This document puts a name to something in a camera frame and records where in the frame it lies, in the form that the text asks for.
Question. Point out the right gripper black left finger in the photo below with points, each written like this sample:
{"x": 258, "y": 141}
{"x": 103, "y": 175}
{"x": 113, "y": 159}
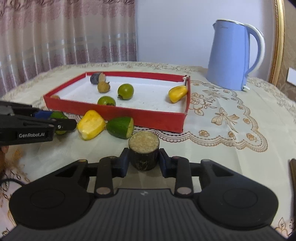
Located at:
{"x": 65, "y": 195}

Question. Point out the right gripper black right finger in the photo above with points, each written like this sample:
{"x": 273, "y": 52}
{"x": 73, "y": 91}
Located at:
{"x": 223, "y": 196}

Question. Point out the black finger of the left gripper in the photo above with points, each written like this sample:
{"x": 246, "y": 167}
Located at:
{"x": 13, "y": 108}
{"x": 17, "y": 130}

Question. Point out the operator hand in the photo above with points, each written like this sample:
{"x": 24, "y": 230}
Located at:
{"x": 4, "y": 149}

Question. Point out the brown longan at tray edge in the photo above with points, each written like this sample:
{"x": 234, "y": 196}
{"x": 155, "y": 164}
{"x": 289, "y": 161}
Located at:
{"x": 55, "y": 97}

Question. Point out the cream gold embroidered tablecloth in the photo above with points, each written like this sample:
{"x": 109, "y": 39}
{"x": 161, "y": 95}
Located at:
{"x": 251, "y": 132}

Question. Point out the yellow starfruit piece on table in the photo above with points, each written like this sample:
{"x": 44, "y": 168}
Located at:
{"x": 90, "y": 125}

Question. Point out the pink patterned curtain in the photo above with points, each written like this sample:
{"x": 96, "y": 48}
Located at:
{"x": 37, "y": 36}

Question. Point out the black sugarcane piece in tray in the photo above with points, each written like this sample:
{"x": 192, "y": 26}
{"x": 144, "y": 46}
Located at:
{"x": 98, "y": 77}

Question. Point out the green cucumber half on table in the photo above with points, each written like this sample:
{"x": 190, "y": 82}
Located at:
{"x": 121, "y": 127}

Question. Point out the green jujube front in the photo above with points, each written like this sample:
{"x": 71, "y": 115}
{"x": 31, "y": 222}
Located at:
{"x": 106, "y": 100}

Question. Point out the green jujube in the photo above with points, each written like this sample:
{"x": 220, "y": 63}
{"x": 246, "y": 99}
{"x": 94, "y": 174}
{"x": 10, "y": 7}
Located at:
{"x": 125, "y": 91}
{"x": 106, "y": 100}

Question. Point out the brown longan with stem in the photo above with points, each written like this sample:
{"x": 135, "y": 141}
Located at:
{"x": 103, "y": 87}

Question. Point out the green jujube back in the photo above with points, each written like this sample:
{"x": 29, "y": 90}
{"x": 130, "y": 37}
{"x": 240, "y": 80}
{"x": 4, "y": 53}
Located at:
{"x": 125, "y": 91}

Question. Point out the yellow fruit piece in tray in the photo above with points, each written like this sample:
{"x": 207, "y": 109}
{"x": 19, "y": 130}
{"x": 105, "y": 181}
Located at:
{"x": 177, "y": 93}

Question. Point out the red shallow cardboard tray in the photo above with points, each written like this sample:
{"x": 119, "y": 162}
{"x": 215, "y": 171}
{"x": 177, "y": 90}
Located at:
{"x": 149, "y": 107}

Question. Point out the light blue electric kettle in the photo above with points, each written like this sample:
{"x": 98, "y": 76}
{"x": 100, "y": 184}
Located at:
{"x": 229, "y": 59}

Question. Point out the white wall switch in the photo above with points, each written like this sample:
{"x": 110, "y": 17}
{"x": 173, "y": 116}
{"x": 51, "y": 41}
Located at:
{"x": 291, "y": 76}

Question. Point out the gold mirror frame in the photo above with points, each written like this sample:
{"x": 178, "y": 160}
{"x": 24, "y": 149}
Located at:
{"x": 279, "y": 40}

